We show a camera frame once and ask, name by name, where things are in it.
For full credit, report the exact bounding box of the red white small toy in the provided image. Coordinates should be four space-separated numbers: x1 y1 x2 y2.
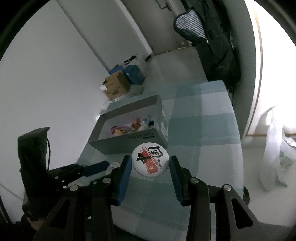
131 118 142 132

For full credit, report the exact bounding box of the grey cardboard box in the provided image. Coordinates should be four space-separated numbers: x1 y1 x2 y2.
88 94 169 155

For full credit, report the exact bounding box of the pink ring hair accessory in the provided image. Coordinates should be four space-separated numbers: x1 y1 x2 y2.
111 126 130 136

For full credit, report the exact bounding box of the black hanging jacket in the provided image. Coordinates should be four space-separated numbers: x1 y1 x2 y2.
173 1 240 93

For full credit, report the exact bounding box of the teal plaid tablecloth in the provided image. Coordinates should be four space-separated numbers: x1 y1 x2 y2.
77 79 244 241

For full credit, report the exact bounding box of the white plastic bag right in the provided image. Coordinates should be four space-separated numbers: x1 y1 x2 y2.
259 107 295 191

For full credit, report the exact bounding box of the blue box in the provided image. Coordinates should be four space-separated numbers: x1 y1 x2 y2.
108 65 144 85

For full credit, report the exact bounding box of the grey door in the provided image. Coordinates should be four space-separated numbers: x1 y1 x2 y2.
122 0 191 55

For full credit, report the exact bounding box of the brown cardboard box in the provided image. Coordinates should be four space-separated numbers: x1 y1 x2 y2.
100 71 130 100

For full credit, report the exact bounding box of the round china badge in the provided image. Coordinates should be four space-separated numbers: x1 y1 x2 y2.
132 143 170 178

